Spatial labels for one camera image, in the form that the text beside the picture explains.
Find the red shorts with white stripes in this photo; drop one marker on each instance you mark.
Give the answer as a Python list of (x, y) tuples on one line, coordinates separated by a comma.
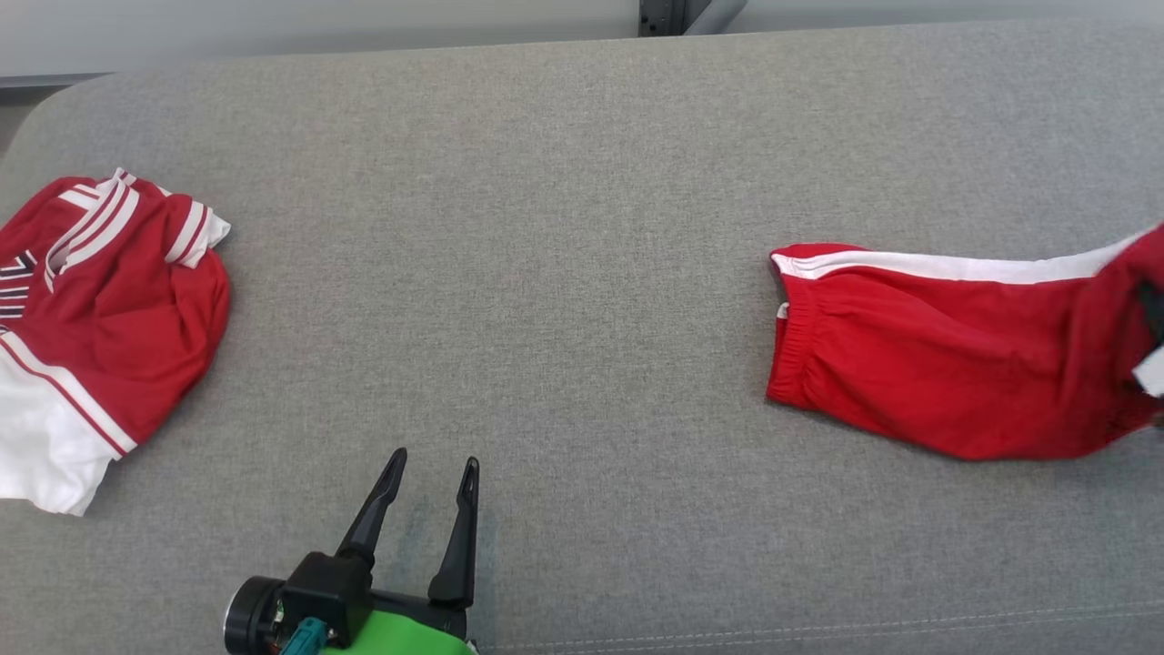
[(946, 355)]

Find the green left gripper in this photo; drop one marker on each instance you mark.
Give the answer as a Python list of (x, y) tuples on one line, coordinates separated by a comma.
[(400, 637)]

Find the red jersey with white trim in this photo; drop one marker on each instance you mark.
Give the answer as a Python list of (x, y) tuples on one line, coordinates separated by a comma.
[(118, 318)]

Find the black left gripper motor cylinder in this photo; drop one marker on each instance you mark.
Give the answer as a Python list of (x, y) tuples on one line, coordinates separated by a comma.
[(247, 614)]

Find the grey fabric sofa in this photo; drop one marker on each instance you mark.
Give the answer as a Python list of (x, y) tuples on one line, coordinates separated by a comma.
[(509, 273)]

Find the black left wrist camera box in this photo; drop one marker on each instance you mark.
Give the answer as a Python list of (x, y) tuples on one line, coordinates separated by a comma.
[(327, 587)]

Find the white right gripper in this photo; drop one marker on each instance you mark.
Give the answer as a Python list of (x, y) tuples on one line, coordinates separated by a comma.
[(1153, 373)]

